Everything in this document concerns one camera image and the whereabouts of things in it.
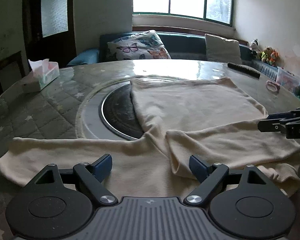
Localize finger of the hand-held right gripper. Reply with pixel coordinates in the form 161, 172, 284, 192
258, 119, 289, 133
267, 106, 300, 120

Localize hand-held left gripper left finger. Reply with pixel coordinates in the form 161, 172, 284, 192
23, 154, 117, 205

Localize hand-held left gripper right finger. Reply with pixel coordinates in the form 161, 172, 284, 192
183, 155, 276, 204

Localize cream sweater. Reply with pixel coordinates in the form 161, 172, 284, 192
0, 77, 300, 198

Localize clear plastic storage box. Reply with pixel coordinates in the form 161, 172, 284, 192
276, 67, 300, 93

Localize round black hot plate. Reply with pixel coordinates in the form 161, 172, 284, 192
101, 81, 146, 141

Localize orange plush toy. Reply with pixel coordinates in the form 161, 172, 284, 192
269, 49, 279, 67

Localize black remote control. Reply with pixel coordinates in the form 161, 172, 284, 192
228, 62, 261, 79

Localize yellow green plush toy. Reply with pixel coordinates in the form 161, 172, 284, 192
261, 47, 272, 63

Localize black and white plush toy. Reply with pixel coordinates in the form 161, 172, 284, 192
249, 39, 260, 56

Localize plain white pillow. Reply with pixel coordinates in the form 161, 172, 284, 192
204, 34, 243, 65

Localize tissue box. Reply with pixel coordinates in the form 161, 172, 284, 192
22, 59, 60, 94

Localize blue sofa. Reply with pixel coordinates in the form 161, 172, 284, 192
67, 31, 279, 75

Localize butterfly print pillow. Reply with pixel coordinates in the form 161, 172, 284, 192
107, 30, 172, 62

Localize dark wooden chair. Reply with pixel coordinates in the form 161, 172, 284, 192
0, 51, 28, 103

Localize dark wooden door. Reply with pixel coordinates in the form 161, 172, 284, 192
23, 0, 77, 68

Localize pink hair tie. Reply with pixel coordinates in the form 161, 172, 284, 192
266, 80, 281, 93

